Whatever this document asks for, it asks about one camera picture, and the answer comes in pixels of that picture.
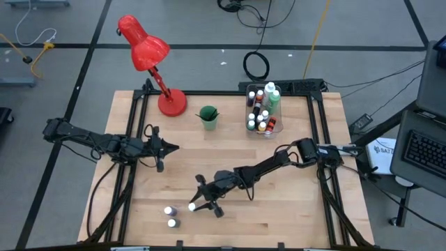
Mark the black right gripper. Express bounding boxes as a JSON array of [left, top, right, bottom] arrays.
[[189, 169, 245, 219]]

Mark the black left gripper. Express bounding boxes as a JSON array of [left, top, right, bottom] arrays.
[[137, 125, 180, 174]]

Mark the tall white squeeze bottle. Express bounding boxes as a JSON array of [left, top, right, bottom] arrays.
[[262, 81, 277, 107]]

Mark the tall green squeeze bottle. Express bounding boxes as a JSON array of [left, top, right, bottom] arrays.
[[266, 89, 282, 116]]

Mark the green plastic cup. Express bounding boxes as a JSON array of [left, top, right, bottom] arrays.
[[199, 105, 220, 132]]

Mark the red desk lamp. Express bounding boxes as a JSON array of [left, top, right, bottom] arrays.
[[116, 14, 188, 118]]

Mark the clear plastic bin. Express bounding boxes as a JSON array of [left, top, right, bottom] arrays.
[[245, 83, 284, 139]]

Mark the black power strip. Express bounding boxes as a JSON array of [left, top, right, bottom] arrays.
[[238, 78, 327, 94]]

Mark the grey cart base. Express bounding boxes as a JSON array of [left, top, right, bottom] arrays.
[[0, 77, 38, 88]]

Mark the black caster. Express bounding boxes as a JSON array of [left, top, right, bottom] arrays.
[[0, 107, 14, 126]]

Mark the black power adapter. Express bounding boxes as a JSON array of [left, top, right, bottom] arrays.
[[349, 113, 374, 132]]

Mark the white printed box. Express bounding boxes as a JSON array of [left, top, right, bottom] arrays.
[[364, 136, 398, 176]]

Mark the grey laptop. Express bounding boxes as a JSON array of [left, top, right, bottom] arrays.
[[389, 40, 446, 199]]

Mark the black aluminium table frame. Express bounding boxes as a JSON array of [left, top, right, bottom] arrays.
[[82, 78, 376, 251]]

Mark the coiled black cable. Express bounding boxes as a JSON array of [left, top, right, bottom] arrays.
[[242, 51, 270, 82]]

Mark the black floor cable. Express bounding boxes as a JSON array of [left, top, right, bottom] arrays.
[[216, 0, 297, 53]]

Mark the yellow floor cable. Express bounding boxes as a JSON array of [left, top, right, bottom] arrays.
[[0, 33, 56, 78]]

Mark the white floor cable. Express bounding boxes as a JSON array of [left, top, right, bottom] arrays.
[[14, 0, 57, 47]]

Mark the yellow hanging cable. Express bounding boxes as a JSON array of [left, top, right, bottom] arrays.
[[302, 0, 332, 80]]

